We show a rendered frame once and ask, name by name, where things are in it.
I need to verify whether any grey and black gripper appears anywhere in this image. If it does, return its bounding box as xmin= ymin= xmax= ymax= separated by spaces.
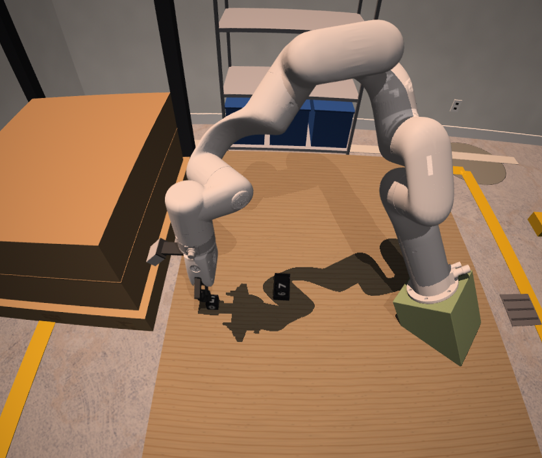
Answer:
xmin=180 ymin=241 xmax=218 ymax=302

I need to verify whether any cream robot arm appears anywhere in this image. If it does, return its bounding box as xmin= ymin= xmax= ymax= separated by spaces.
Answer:
xmin=147 ymin=19 xmax=471 ymax=304

